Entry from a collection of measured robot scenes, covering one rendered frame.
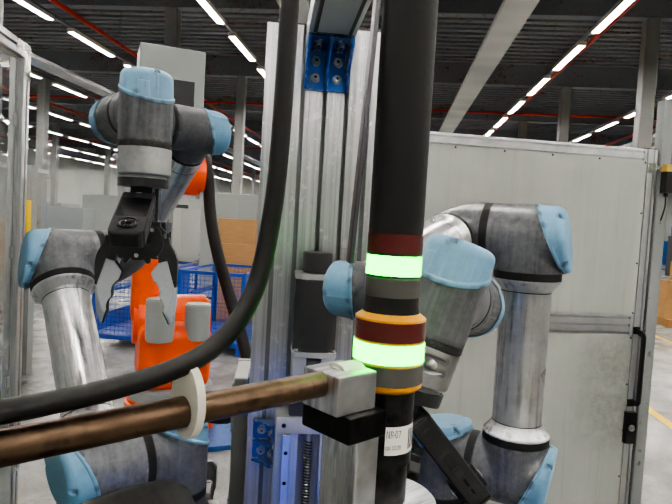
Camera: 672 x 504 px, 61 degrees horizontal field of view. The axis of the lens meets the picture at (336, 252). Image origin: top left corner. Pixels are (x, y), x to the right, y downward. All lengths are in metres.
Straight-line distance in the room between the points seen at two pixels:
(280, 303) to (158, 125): 0.49
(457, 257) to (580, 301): 1.95
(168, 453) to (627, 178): 2.06
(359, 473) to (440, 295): 0.26
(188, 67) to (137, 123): 3.47
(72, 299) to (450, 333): 0.78
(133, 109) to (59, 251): 0.43
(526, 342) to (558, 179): 1.46
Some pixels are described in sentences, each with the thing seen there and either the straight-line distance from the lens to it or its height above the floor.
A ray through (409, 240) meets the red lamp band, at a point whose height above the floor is 1.62.
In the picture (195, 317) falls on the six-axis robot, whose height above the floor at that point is 0.90.
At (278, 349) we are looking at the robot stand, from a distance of 1.21.
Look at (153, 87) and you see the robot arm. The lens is 0.86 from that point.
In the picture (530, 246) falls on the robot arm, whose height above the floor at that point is 1.61.
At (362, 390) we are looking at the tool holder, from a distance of 0.33.
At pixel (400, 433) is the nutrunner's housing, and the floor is 1.51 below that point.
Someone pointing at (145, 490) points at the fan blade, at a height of 1.42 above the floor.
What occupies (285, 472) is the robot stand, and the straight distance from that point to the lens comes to 1.19.
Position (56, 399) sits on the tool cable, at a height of 1.56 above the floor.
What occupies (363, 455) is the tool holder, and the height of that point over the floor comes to 1.50.
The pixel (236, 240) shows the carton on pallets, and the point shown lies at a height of 1.28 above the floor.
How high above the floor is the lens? 1.63
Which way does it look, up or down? 3 degrees down
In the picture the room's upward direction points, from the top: 3 degrees clockwise
